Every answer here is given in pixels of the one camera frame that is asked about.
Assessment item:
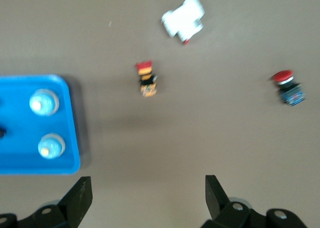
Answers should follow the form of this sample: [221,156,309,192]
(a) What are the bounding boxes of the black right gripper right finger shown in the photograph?
[201,174,308,228]

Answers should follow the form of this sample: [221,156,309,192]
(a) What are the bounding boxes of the blue dome bell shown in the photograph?
[37,133,66,160]
[29,88,60,117]

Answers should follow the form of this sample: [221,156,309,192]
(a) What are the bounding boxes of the red yellow button orange body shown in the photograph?
[134,59,159,98]

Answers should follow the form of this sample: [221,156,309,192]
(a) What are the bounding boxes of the red emergency button blue body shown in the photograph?
[269,69,307,107]

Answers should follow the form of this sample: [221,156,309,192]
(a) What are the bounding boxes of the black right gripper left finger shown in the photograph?
[0,176,93,228]

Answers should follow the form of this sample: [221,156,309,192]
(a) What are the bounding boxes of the blue plastic tray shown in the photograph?
[0,74,81,176]

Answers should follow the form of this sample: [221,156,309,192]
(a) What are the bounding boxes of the white circuit breaker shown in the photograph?
[160,0,206,46]

